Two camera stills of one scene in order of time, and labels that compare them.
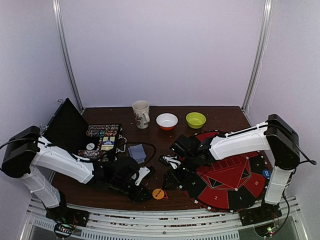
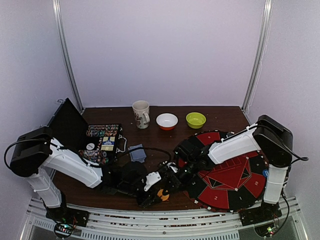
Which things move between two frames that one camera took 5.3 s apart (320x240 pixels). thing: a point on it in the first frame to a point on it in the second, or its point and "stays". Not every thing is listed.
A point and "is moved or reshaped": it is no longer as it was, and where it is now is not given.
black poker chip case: [67, 128] stays
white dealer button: [90, 146] stays
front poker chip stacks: [99, 154] stays
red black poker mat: [229, 184] stays
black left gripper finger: [152, 171] to [165, 173]
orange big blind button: [158, 194] is moved or reshaped
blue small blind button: [266, 173] stays
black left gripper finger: [140, 194] to [150, 202]
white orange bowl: [167, 121] stays
